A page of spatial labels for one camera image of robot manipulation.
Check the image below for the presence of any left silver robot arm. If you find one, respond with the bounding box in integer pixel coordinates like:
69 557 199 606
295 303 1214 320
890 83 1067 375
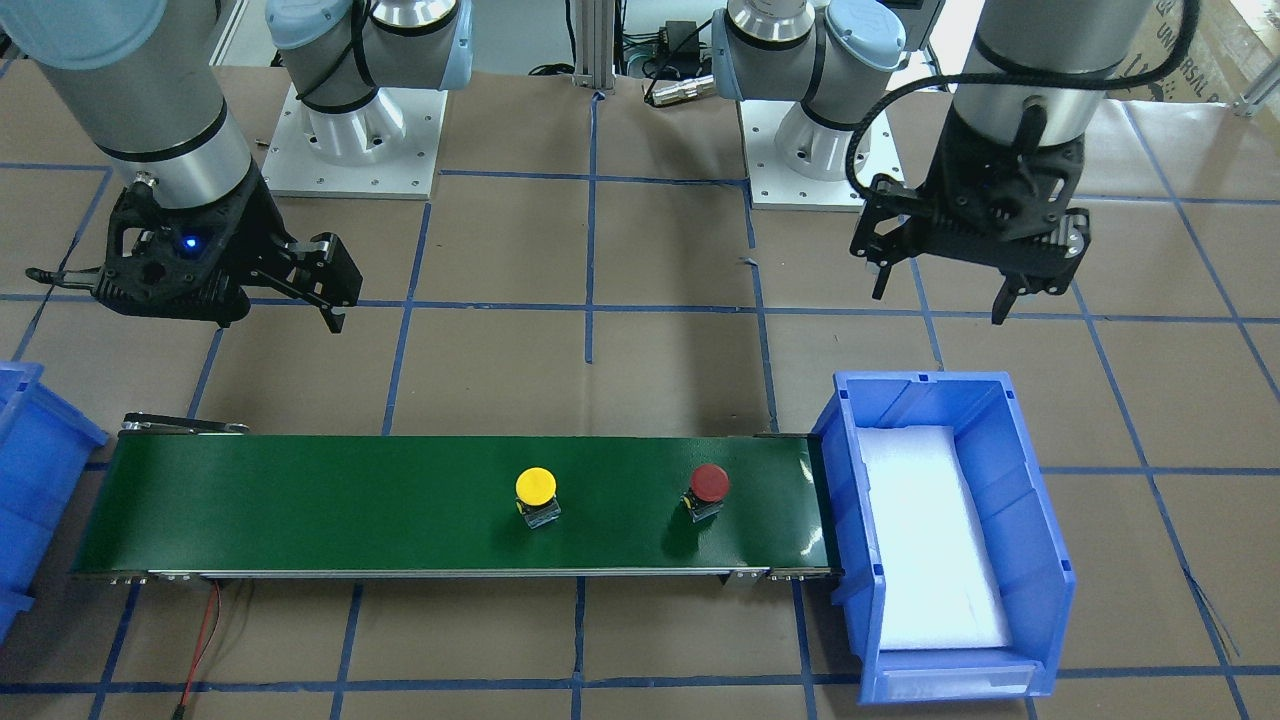
710 1 1202 324

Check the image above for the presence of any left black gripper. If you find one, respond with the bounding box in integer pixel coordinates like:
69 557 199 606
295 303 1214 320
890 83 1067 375
850 100 1091 325

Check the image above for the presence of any red black conveyor wire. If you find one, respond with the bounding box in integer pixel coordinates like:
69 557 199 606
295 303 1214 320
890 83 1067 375
172 580 227 711

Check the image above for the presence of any blue plastic bin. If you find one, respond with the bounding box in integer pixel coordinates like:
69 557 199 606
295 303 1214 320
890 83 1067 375
813 372 1076 705
1 363 108 637

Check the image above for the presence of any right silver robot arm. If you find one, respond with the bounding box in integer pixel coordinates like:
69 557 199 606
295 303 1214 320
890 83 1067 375
3 1 472 333

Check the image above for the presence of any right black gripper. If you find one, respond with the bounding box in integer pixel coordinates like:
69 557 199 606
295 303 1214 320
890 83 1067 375
26 167 364 334

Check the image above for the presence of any aluminium frame post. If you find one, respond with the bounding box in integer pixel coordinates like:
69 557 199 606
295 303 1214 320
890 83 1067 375
568 1 623 95

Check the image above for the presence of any white foam in bin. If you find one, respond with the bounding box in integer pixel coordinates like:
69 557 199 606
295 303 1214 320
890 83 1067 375
858 425 1011 651

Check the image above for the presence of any red push button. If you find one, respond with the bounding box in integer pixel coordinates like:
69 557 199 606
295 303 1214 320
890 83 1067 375
681 462 731 523

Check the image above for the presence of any black power adapter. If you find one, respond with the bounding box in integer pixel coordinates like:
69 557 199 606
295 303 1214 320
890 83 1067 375
657 20 701 64

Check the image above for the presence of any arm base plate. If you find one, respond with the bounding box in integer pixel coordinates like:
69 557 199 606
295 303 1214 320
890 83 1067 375
262 88 449 201
739 100 864 211

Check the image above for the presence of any cardboard box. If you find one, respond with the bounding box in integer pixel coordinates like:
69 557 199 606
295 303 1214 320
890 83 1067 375
1107 1 1279 104

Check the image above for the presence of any green conveyor belt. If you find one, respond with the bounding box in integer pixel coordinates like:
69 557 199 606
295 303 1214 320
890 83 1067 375
70 433 841 580

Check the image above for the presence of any yellow push button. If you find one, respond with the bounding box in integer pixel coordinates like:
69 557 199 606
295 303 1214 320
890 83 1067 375
515 468 561 530

